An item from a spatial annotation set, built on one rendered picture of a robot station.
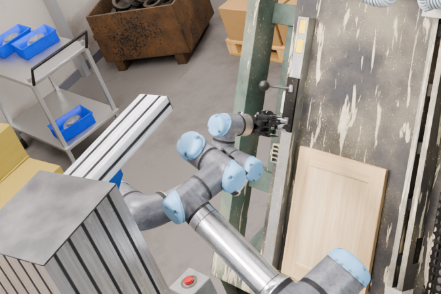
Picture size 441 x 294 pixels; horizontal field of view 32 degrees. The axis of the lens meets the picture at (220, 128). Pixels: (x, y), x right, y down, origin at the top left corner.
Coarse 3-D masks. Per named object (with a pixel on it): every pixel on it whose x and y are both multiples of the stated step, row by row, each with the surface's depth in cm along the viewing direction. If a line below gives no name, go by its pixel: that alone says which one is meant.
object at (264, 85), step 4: (264, 80) 281; (260, 84) 280; (264, 84) 279; (268, 84) 280; (260, 88) 281; (264, 88) 280; (268, 88) 281; (280, 88) 283; (284, 88) 283; (288, 88) 283; (292, 88) 283; (292, 92) 284
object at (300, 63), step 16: (304, 32) 281; (304, 48) 281; (304, 64) 283; (304, 80) 285; (288, 144) 287; (288, 160) 288; (288, 176) 289; (272, 192) 293; (288, 192) 291; (272, 208) 293; (272, 224) 293; (272, 240) 293; (272, 256) 293
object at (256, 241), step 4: (260, 232) 330; (256, 236) 329; (260, 236) 328; (252, 240) 327; (256, 240) 327; (260, 240) 326; (252, 244) 326; (256, 244) 325; (260, 244) 324; (256, 248) 323; (260, 248) 322; (220, 280) 320; (224, 284) 320; (228, 284) 317; (224, 288) 322; (228, 288) 319; (232, 288) 317; (236, 288) 315; (228, 292) 322; (232, 292) 319; (236, 292) 316; (240, 292) 317; (244, 292) 319
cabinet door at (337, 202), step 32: (320, 160) 279; (352, 160) 270; (320, 192) 280; (352, 192) 270; (384, 192) 262; (288, 224) 290; (320, 224) 280; (352, 224) 270; (288, 256) 290; (320, 256) 280
